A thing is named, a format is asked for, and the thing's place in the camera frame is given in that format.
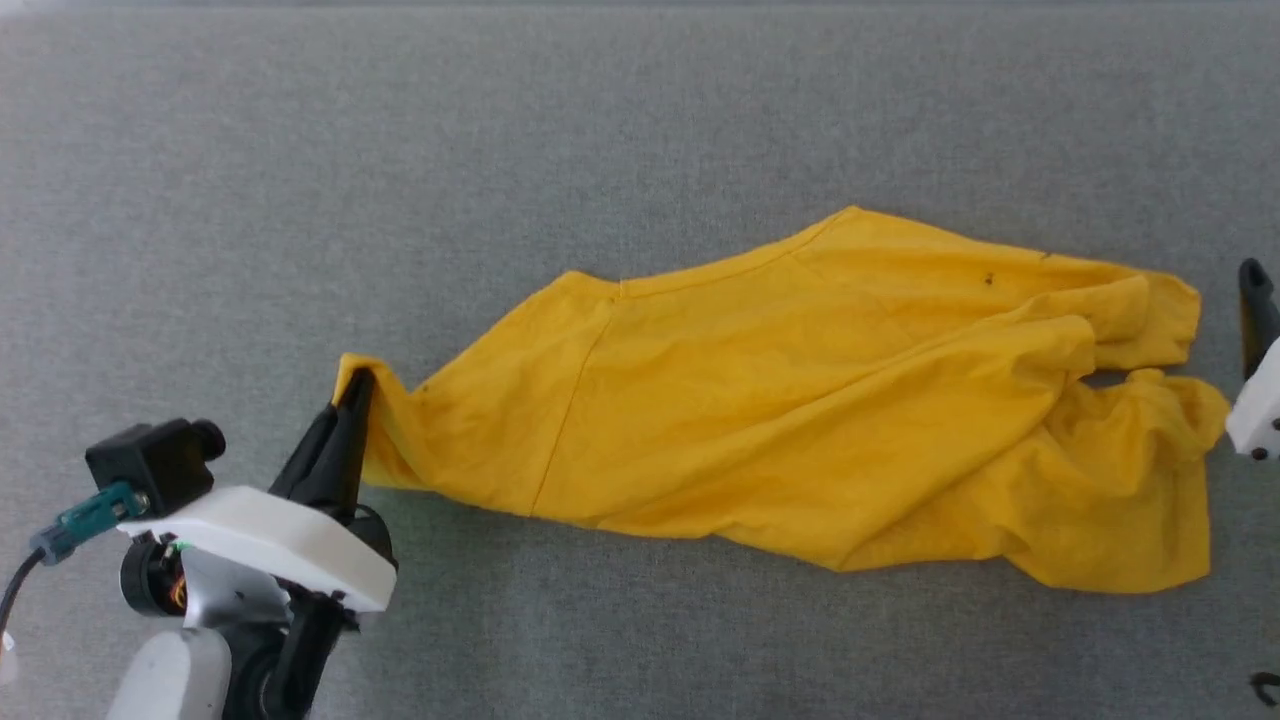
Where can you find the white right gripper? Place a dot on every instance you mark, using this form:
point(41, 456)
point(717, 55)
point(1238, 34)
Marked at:
point(1260, 410)

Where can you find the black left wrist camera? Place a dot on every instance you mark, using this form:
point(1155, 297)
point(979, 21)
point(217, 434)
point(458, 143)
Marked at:
point(150, 462)

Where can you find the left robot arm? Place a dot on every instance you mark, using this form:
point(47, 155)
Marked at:
point(190, 660)

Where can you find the yellow printed shirt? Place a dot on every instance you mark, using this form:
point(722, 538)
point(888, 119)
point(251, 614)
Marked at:
point(800, 420)

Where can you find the teal left camera connector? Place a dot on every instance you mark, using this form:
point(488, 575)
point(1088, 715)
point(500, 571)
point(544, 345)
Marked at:
point(90, 520)

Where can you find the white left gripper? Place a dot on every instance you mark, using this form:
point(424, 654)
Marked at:
point(270, 545)

